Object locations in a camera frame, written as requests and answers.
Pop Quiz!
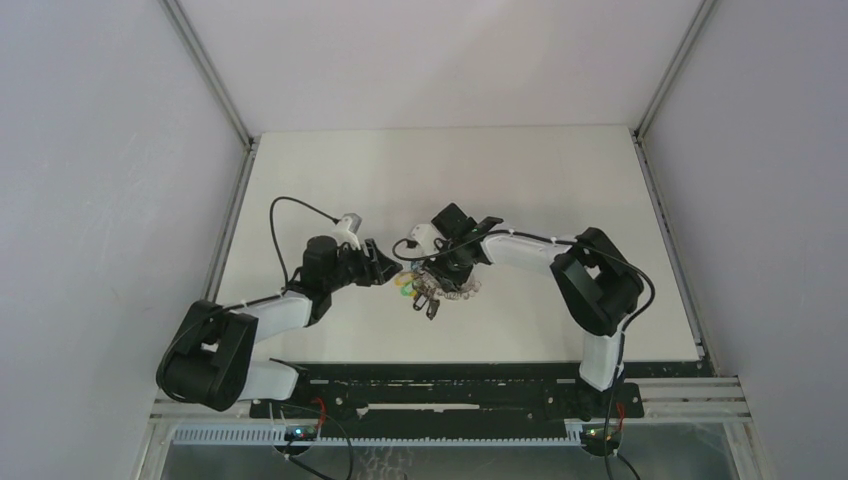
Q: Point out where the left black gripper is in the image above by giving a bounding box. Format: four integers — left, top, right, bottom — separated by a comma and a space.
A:
324, 239, 401, 293

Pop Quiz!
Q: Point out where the green tagged key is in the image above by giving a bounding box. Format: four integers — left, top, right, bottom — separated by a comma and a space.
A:
394, 272, 412, 288

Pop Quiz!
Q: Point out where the large metal keyring yellow handle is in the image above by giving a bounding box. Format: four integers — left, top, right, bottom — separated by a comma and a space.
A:
411, 261, 481, 301

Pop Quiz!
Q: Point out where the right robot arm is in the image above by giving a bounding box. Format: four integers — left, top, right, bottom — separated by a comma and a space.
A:
408, 203, 647, 416

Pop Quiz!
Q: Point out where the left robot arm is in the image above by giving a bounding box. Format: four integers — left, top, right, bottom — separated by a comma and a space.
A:
155, 235, 402, 417

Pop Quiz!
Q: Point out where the left circuit board green led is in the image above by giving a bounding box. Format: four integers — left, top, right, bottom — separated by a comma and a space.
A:
284, 426, 319, 443

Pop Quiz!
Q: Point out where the circuit board green led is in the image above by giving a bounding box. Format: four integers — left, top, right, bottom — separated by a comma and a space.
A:
284, 426, 319, 443
580, 428, 621, 444

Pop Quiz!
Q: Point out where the right circuit board green led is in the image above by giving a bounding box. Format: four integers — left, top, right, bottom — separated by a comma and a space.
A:
580, 428, 621, 444

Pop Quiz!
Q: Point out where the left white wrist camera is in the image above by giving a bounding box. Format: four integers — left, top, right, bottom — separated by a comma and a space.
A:
331, 213, 362, 250

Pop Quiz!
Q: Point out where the left black camera cable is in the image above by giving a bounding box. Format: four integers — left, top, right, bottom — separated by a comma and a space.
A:
154, 196, 342, 405

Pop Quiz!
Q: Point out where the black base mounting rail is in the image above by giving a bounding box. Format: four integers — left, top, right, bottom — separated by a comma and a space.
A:
250, 361, 714, 438

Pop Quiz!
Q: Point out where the white slotted cable duct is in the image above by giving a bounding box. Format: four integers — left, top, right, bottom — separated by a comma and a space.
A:
171, 424, 585, 447

